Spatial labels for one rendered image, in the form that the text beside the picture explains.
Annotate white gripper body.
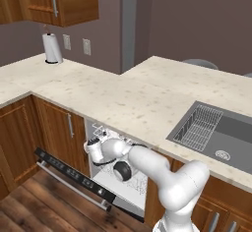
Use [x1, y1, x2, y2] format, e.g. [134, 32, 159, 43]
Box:
[84, 137, 102, 156]

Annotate black dishwasher door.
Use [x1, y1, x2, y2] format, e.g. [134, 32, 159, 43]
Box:
[33, 146, 148, 224]

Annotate plain wooden cupboard door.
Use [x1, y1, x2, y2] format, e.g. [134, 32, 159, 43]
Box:
[0, 94, 41, 193]

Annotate black paper towel holder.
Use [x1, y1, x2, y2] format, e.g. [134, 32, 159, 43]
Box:
[44, 24, 61, 66]

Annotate white paper towel roll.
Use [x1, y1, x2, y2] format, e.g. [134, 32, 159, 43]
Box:
[41, 32, 64, 64]

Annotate grey kitchen sink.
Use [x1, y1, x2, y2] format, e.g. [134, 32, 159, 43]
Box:
[165, 100, 252, 176]

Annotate wooden cupboard under sink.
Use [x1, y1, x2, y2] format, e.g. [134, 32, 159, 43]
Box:
[143, 148, 252, 232]

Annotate white wire dishwasher rack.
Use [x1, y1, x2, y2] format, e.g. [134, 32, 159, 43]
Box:
[91, 122, 148, 147]
[97, 162, 148, 196]

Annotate silver cupboard door handle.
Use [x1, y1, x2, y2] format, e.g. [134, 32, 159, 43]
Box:
[66, 112, 75, 140]

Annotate wooden cupboard door with handle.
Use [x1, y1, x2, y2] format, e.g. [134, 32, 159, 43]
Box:
[31, 95, 91, 178]

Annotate silver dishwasher door handle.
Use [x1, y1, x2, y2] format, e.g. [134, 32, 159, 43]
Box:
[35, 160, 112, 212]

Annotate white wire dishwasher lower rack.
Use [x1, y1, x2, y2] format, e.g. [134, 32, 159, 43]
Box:
[97, 162, 148, 196]

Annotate white wall socket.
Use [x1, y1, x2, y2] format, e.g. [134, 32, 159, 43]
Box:
[82, 37, 93, 57]
[62, 33, 72, 51]

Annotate grey wire sink rack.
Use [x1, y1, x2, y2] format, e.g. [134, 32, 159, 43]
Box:
[172, 103, 224, 152]

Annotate wooden wall cupboard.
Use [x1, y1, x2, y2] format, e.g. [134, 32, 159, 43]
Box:
[0, 0, 100, 28]

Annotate wooden wall cupboard door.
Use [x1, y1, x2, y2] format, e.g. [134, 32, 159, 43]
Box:
[13, 0, 64, 28]

